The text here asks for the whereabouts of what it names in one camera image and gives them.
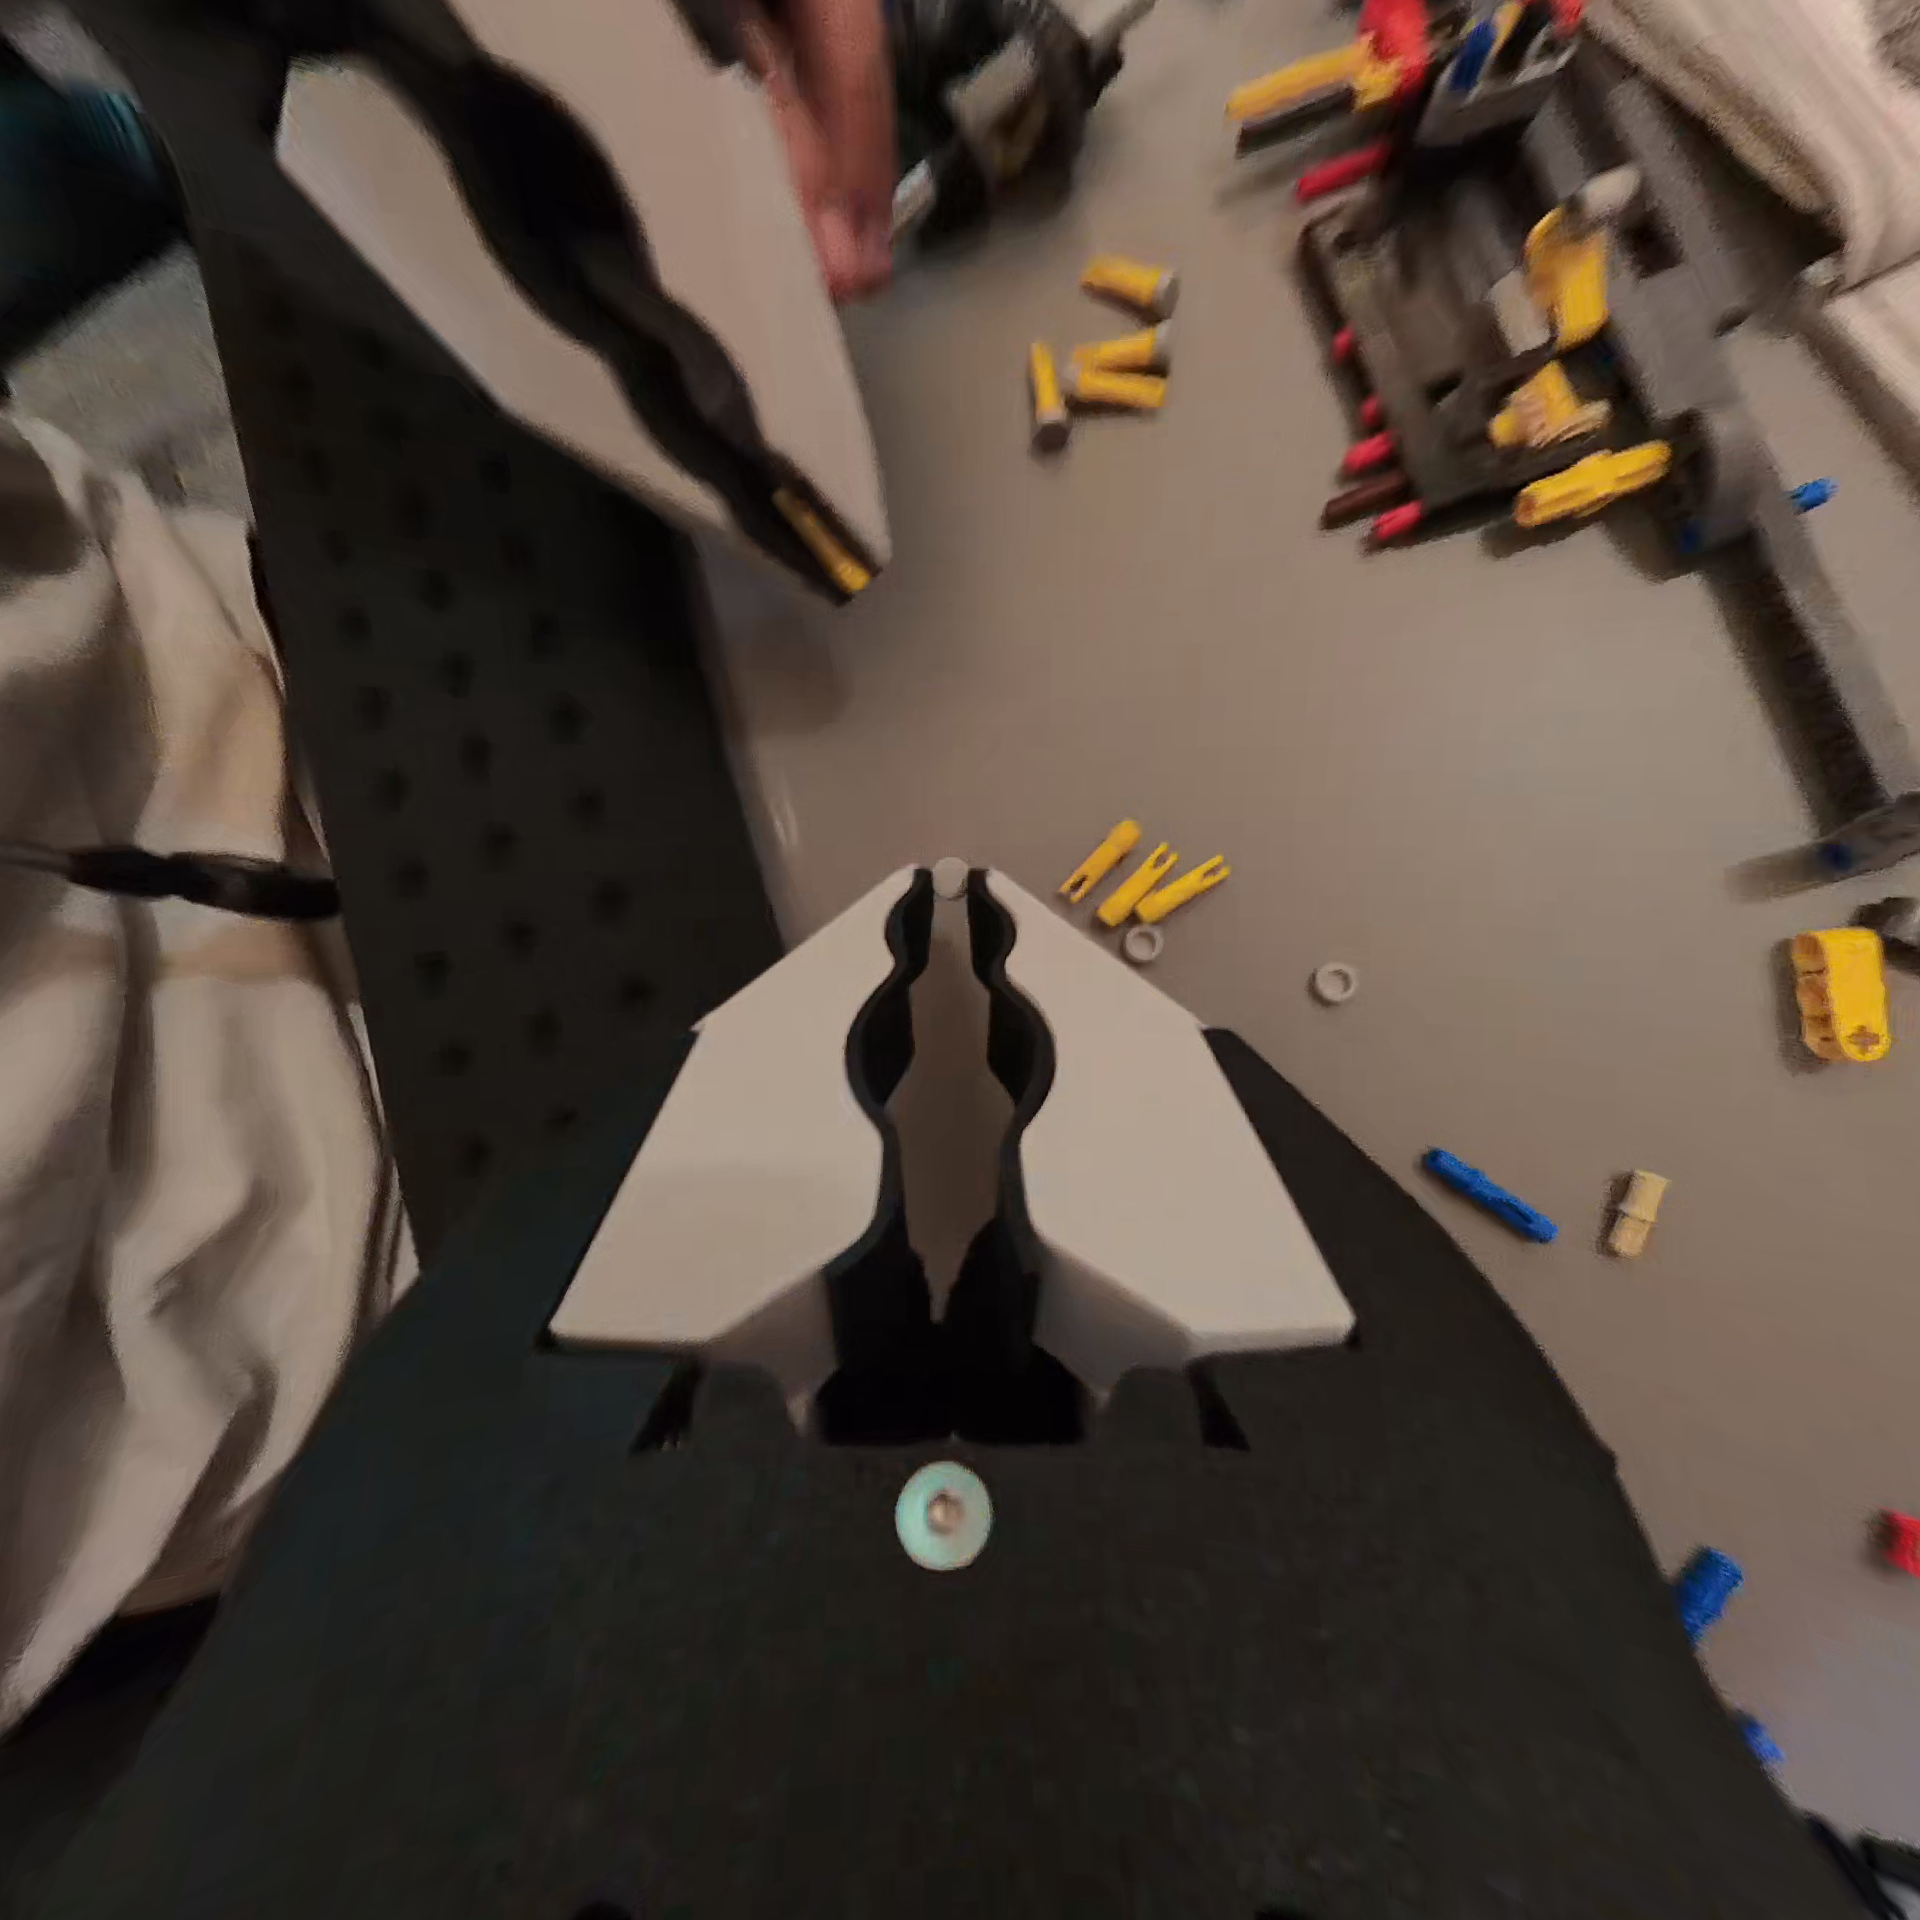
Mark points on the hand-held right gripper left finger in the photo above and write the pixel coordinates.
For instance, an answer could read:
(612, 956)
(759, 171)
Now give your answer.
(734, 1186)

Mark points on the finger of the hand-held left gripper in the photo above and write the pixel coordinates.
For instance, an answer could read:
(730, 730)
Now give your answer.
(751, 270)
(452, 255)

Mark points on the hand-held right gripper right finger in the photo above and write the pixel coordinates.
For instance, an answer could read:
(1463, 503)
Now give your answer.
(1185, 1186)

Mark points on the single yellow lego pin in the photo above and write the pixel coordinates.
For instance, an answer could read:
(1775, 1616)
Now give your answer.
(818, 543)
(1118, 390)
(1045, 399)

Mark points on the pile of yellow lego pins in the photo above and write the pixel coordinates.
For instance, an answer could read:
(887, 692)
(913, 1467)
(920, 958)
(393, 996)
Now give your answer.
(1136, 887)

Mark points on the lego gear axle assembly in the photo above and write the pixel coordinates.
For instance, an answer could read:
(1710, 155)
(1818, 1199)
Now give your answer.
(991, 107)

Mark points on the long blue lego pin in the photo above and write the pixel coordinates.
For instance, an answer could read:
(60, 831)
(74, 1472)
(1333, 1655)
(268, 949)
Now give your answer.
(1485, 1195)

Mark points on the yellow lego pin grey cap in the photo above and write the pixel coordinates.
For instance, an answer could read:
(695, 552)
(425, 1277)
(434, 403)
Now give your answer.
(1124, 354)
(1125, 282)

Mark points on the tan lego pin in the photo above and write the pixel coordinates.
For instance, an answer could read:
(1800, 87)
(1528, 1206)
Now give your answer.
(1636, 1212)

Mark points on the pile of mixed lego pins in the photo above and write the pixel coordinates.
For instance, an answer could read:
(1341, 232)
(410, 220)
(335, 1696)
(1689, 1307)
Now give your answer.
(1709, 1590)

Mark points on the yellow lego connector block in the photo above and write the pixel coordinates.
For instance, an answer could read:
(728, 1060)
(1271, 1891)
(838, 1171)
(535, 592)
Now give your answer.
(1838, 992)

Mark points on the dark grey lego angle connector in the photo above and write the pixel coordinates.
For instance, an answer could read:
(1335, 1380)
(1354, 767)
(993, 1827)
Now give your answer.
(1893, 926)

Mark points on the grey black lego chassis assembly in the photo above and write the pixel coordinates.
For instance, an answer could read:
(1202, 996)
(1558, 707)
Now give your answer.
(1501, 347)

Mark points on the red lego bush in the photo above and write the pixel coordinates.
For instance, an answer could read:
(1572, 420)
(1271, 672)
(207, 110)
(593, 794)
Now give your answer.
(1903, 1542)

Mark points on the person's left hand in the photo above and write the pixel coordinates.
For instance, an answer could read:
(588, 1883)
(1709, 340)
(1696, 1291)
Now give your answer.
(840, 196)

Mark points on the black perforated board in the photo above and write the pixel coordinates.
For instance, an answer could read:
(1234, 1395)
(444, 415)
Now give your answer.
(495, 750)

